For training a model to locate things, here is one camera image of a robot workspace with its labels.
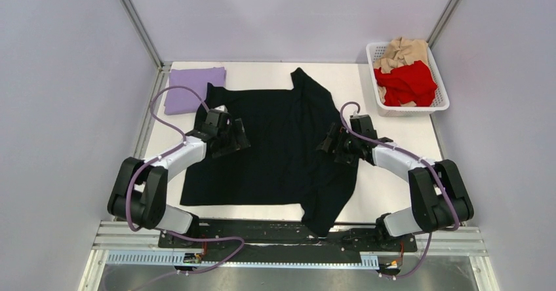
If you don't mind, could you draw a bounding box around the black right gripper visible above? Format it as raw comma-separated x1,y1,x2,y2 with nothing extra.
316,123,361,167

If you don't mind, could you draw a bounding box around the black t shirt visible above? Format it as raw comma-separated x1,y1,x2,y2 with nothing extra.
180,69,357,237

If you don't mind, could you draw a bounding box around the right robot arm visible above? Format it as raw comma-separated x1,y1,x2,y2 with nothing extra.
317,115,474,250

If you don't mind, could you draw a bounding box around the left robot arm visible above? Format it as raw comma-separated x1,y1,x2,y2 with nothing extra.
108,109,250,247

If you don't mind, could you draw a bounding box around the folded purple t shirt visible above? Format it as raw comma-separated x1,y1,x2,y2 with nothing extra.
164,67,226,115

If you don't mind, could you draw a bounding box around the white plastic basket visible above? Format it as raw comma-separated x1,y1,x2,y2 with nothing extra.
366,37,450,117

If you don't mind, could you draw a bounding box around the red t shirt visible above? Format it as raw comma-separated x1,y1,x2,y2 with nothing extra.
374,61,438,107

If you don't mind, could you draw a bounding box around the beige t shirt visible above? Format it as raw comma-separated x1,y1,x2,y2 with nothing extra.
372,37,430,107

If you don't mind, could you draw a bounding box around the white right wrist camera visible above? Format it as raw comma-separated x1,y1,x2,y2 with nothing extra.
349,113,369,122

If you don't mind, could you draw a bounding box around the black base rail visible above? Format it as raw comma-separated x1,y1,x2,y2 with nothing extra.
157,219,417,261

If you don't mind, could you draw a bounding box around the white slotted cable duct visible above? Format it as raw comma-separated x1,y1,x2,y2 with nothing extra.
106,250,379,270

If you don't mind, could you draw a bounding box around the right aluminium frame post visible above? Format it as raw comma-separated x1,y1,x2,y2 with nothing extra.
427,0,461,49

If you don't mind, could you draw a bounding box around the aluminium frame post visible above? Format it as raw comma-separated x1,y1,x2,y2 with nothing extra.
119,0,164,70
427,0,461,49

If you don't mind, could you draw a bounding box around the left aluminium frame post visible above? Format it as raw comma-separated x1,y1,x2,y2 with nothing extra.
119,0,164,70

